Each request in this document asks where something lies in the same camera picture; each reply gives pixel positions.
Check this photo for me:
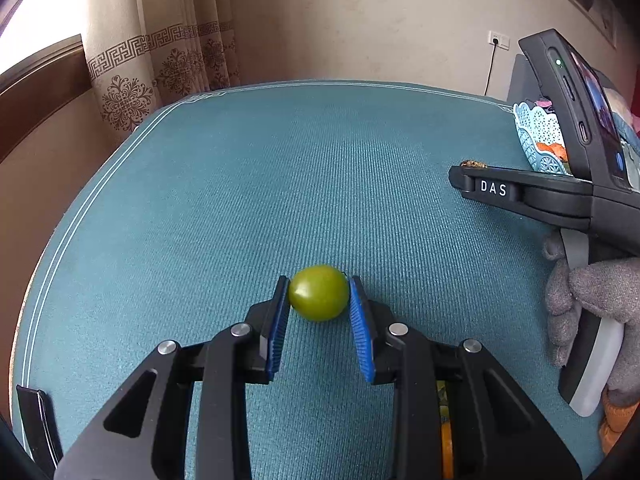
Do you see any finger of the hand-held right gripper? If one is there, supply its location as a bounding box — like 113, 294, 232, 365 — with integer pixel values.
448, 162, 594, 222

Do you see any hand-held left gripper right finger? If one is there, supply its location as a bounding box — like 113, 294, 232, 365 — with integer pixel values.
348, 275, 583, 480

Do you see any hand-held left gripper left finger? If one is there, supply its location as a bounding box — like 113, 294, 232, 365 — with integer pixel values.
54, 275, 292, 480

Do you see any light blue plastic basket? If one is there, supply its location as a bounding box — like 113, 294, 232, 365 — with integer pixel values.
513, 101, 574, 176

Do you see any smooth green tomato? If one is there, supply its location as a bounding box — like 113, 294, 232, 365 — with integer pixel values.
288, 264, 349, 322

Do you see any person's right hand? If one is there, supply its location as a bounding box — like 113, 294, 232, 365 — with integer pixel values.
544, 234, 640, 406

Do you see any pile of clothes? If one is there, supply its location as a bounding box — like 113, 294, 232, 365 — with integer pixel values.
531, 85, 640, 186

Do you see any large orange tomato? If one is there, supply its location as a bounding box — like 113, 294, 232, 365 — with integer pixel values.
436, 381, 454, 480

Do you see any teal table mat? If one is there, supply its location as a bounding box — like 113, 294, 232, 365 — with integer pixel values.
10, 79, 616, 480

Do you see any black flat device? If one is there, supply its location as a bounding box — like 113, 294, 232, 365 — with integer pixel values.
15, 385, 63, 476

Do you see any patterned beige curtain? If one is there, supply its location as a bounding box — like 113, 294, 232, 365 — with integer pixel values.
82, 0, 241, 133

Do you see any black power cable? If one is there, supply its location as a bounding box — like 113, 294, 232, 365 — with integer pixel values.
483, 42, 499, 97

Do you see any framed wall picture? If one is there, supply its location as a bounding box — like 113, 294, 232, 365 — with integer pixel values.
562, 0, 618, 48

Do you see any brown window frame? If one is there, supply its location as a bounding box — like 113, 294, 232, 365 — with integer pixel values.
0, 34, 101, 163

